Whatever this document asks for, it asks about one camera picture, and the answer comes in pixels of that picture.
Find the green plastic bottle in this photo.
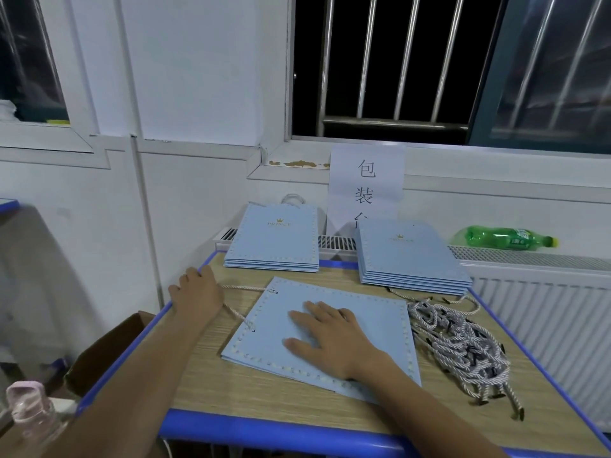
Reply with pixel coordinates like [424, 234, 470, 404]
[464, 225, 559, 252]

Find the stack of blue paper bags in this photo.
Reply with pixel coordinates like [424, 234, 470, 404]
[356, 218, 474, 298]

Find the stack of finished bags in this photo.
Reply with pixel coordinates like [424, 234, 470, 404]
[220, 276, 423, 401]
[226, 202, 321, 265]

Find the brown cardboard box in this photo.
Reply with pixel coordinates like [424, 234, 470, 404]
[65, 312, 156, 397]

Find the pile of white twisted ropes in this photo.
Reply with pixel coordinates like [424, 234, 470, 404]
[386, 289, 526, 420]

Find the teal framed sliding window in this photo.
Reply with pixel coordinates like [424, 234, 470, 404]
[468, 0, 611, 153]

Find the person's right forearm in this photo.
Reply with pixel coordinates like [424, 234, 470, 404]
[353, 352, 507, 458]

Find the person's left forearm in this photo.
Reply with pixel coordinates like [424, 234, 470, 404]
[43, 314, 206, 458]

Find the white paper sign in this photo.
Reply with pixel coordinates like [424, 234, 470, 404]
[327, 144, 406, 235]

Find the metal window grille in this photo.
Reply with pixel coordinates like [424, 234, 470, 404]
[291, 0, 502, 144]

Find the white radiator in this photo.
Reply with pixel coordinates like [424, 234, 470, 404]
[214, 226, 611, 430]

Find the person's left hand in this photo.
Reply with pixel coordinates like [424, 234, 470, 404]
[169, 266, 225, 330]

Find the white framed window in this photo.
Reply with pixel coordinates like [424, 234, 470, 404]
[0, 0, 111, 168]

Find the person's right hand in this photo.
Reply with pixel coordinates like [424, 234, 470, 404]
[283, 302, 383, 380]

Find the pink water bottle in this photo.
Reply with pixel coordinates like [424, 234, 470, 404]
[6, 380, 68, 445]

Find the blue-edged wooden desk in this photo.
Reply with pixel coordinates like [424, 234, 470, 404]
[76, 253, 611, 458]

